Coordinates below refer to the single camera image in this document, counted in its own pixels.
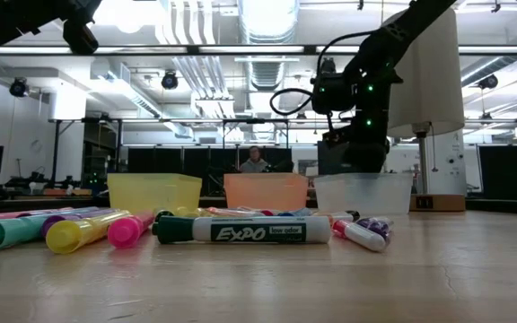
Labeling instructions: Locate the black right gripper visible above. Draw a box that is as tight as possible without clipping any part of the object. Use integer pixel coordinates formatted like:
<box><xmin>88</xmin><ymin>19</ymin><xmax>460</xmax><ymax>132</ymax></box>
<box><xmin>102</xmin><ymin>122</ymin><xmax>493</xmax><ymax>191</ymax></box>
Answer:
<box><xmin>317</xmin><ymin>127</ymin><xmax>393</xmax><ymax>175</ymax></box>

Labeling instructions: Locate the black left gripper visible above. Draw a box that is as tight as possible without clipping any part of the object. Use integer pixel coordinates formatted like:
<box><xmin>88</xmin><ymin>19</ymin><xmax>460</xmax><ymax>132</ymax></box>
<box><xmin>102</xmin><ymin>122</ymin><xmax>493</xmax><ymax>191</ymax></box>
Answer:
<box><xmin>62</xmin><ymin>17</ymin><xmax>101</xmax><ymax>57</ymax></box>

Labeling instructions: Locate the black small marker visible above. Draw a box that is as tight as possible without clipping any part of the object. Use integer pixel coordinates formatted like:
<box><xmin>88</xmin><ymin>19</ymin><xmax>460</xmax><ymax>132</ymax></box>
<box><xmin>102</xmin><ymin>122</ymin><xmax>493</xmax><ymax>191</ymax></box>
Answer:
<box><xmin>314</xmin><ymin>209</ymin><xmax>362</xmax><ymax>223</ymax></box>

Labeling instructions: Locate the purple small marker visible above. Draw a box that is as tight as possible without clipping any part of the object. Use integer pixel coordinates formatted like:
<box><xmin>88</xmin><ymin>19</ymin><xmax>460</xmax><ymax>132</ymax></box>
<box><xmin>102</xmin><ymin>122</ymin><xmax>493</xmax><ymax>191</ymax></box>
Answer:
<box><xmin>356</xmin><ymin>216</ymin><xmax>395</xmax><ymax>243</ymax></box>

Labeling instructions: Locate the red small marker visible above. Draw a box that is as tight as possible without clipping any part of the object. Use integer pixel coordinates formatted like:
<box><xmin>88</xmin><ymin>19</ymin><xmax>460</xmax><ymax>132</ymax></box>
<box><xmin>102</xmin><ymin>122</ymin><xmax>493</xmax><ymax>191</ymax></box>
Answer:
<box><xmin>332</xmin><ymin>219</ymin><xmax>388</xmax><ymax>253</ymax></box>

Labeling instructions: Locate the blue Sharpie highlighter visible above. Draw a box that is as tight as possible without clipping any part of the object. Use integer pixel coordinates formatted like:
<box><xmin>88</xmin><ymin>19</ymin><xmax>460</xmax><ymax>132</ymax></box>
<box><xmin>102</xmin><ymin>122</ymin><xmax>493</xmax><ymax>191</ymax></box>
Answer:
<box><xmin>278</xmin><ymin>206</ymin><xmax>314</xmax><ymax>217</ymax></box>

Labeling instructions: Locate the dark green Expo marker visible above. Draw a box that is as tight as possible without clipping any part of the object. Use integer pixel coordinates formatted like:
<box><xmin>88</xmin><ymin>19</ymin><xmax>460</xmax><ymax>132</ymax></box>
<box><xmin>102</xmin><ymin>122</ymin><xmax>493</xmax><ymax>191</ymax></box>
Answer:
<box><xmin>152</xmin><ymin>214</ymin><xmax>333</xmax><ymax>246</ymax></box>

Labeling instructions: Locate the orange Expo marker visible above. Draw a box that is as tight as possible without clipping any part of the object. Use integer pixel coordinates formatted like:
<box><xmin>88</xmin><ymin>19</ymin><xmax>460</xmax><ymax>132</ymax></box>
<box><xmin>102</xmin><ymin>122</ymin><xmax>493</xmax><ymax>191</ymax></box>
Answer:
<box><xmin>205</xmin><ymin>206</ymin><xmax>264</xmax><ymax>218</ymax></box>

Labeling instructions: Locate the yellow highlighter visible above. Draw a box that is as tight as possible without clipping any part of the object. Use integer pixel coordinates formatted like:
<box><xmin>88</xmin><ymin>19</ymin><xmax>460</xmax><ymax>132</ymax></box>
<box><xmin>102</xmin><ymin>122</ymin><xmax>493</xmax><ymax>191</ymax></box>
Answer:
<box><xmin>173</xmin><ymin>205</ymin><xmax>206</xmax><ymax>218</ymax></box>
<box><xmin>45</xmin><ymin>209</ymin><xmax>132</xmax><ymax>255</ymax></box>

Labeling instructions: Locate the purple highlighter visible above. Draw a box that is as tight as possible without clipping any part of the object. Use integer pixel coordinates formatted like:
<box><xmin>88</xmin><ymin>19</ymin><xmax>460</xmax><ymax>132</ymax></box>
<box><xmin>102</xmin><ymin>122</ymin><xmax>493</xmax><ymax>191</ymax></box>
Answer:
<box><xmin>40</xmin><ymin>206</ymin><xmax>121</xmax><ymax>239</ymax></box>

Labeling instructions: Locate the pink highlighter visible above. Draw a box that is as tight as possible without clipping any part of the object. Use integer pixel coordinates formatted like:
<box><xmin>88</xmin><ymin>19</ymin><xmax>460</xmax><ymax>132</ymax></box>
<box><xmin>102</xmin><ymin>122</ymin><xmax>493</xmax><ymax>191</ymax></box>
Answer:
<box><xmin>107</xmin><ymin>210</ymin><xmax>156</xmax><ymax>249</ymax></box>

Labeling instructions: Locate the clear plastic bin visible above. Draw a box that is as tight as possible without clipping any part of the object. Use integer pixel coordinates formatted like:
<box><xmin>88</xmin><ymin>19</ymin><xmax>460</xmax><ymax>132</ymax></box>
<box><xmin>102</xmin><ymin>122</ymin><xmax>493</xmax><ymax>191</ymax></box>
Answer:
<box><xmin>313</xmin><ymin>172</ymin><xmax>415</xmax><ymax>216</ymax></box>

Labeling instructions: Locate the black ceiling spotlight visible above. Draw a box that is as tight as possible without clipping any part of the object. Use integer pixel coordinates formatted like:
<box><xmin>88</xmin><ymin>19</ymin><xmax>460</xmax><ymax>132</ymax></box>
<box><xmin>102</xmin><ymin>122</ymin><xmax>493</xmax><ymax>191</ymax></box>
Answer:
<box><xmin>160</xmin><ymin>70</ymin><xmax>180</xmax><ymax>91</ymax></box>
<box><xmin>477</xmin><ymin>74</ymin><xmax>500</xmax><ymax>91</ymax></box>
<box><xmin>8</xmin><ymin>76</ymin><xmax>30</xmax><ymax>99</ymax></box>

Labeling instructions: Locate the white shade wooden base lamp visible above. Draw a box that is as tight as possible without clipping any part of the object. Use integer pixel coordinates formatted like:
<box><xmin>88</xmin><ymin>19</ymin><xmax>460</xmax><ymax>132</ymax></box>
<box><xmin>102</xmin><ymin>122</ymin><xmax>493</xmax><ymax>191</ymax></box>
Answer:
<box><xmin>383</xmin><ymin>7</ymin><xmax>467</xmax><ymax>213</ymax></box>

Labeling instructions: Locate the orange translucent plastic bin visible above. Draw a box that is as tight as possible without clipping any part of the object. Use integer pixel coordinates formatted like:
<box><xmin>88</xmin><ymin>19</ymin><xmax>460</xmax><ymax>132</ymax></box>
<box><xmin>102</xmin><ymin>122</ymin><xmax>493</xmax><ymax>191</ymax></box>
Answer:
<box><xmin>223</xmin><ymin>172</ymin><xmax>310</xmax><ymax>212</ymax></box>

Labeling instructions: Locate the person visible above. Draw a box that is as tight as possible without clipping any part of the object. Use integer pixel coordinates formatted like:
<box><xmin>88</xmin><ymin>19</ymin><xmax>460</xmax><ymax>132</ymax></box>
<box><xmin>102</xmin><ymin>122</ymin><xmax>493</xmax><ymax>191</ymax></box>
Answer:
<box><xmin>239</xmin><ymin>144</ymin><xmax>270</xmax><ymax>174</ymax></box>

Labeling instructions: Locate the black partition panel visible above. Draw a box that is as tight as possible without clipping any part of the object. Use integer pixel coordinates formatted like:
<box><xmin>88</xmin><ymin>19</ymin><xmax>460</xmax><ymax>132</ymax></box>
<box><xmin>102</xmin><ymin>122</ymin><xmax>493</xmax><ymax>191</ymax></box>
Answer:
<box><xmin>126</xmin><ymin>146</ymin><xmax>241</xmax><ymax>175</ymax></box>
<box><xmin>478</xmin><ymin>144</ymin><xmax>517</xmax><ymax>201</ymax></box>

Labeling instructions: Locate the black overhead crossbar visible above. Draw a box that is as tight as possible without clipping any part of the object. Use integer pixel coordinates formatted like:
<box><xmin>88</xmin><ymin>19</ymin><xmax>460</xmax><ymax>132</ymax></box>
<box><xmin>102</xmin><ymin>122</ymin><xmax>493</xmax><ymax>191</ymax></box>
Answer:
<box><xmin>0</xmin><ymin>43</ymin><xmax>517</xmax><ymax>57</ymax></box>

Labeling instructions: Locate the yellow translucent plastic bin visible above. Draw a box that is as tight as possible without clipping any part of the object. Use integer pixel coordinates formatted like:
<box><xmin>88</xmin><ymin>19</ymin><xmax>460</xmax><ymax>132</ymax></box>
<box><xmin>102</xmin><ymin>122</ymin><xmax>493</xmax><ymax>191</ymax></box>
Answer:
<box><xmin>107</xmin><ymin>172</ymin><xmax>204</xmax><ymax>215</ymax></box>

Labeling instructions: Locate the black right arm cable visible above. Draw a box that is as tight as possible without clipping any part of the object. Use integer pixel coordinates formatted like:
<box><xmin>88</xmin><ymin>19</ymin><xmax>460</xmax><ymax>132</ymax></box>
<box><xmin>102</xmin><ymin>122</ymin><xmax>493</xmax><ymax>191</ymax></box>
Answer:
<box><xmin>268</xmin><ymin>30</ymin><xmax>376</xmax><ymax>117</ymax></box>

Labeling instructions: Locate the silver ventilation duct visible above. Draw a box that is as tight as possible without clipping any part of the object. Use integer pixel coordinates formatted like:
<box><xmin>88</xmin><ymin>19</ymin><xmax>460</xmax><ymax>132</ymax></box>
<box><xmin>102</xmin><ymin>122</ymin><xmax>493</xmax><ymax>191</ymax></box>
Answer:
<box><xmin>238</xmin><ymin>0</ymin><xmax>301</xmax><ymax>91</ymax></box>

